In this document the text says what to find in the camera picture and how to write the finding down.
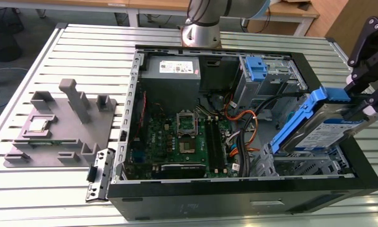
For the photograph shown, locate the green motherboard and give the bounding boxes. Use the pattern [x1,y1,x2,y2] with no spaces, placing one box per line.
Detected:
[125,113,240,179]

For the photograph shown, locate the grey parts rack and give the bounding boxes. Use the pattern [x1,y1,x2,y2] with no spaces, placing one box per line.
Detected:
[2,79,119,169]

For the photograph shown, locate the CPU socket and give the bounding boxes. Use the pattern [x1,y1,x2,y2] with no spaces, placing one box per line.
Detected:
[177,139,199,154]

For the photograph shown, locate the silver CPU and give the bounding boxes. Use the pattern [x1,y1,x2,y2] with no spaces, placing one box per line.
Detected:
[28,119,51,133]

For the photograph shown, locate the blue drive bay bracket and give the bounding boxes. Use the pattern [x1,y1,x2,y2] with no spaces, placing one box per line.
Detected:
[245,56,269,82]

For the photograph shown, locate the metal socket cover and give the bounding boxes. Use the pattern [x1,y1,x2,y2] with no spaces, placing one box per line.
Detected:
[176,110,199,139]

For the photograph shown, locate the grey metal disk bay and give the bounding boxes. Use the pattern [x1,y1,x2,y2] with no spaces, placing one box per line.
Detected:
[260,141,349,177]

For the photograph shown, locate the black waste bin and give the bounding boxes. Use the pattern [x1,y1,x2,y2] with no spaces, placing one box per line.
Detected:
[0,18,24,62]

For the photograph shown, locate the hard disk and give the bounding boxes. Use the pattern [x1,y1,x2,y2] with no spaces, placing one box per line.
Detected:
[271,86,372,154]

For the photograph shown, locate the grey optical drive cage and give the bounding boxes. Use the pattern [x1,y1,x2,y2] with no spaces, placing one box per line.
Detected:
[235,54,305,114]

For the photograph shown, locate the black cable bundle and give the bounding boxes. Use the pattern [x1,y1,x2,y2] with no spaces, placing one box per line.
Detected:
[237,93,305,177]

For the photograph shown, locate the grey hinged retainer bracket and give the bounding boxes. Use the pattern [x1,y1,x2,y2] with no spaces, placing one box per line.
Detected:
[86,148,117,203]

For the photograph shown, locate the green RAM stick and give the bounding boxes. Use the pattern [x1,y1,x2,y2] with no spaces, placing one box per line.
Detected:
[28,140,64,146]

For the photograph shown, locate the wooden cabinet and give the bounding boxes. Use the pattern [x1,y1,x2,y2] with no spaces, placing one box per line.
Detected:
[327,0,378,67]

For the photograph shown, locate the wooden top desk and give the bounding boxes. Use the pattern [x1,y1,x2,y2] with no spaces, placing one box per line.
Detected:
[35,0,321,36]

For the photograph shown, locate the black RAM slot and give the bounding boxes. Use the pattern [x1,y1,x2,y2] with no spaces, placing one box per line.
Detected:
[215,115,227,175]
[207,115,217,174]

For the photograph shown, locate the black graphics card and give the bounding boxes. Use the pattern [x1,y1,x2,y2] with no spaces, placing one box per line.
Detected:
[153,163,208,180]

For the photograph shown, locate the orange yellow wire bundle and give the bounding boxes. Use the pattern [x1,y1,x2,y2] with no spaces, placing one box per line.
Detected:
[224,110,261,164]

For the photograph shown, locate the black open PC case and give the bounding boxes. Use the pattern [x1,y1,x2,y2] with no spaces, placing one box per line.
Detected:
[107,44,378,222]

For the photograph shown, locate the grey power supply unit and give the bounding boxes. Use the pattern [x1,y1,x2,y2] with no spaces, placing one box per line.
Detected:
[137,56,203,116]

